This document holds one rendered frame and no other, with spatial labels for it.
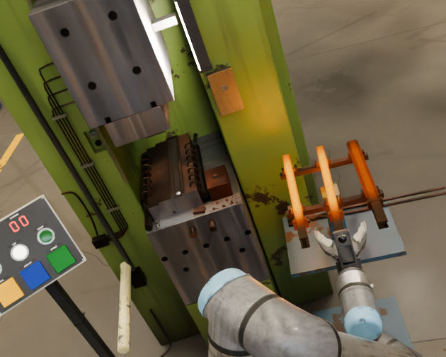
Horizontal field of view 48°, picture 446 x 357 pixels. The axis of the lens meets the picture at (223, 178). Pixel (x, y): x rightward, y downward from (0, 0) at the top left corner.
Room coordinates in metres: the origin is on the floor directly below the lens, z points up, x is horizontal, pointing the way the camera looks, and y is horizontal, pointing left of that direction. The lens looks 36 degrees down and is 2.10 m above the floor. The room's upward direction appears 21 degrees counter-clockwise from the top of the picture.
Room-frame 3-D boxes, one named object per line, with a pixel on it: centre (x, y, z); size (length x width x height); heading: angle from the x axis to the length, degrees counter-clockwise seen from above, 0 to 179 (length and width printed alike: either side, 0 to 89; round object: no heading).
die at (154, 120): (1.72, 0.19, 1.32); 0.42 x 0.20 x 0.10; 175
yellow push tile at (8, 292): (1.33, 0.82, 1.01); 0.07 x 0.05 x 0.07; 110
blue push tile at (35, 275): (1.36, 0.73, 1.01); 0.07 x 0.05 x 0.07; 110
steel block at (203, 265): (1.73, 0.13, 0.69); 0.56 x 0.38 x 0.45; 175
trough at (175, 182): (1.72, 0.16, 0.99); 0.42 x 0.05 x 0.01; 175
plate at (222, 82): (1.62, -0.12, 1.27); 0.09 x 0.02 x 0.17; 85
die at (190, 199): (1.72, 0.19, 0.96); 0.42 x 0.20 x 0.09; 175
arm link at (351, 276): (0.87, -0.23, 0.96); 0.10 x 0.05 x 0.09; 76
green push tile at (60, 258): (1.39, 0.63, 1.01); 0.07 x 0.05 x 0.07; 110
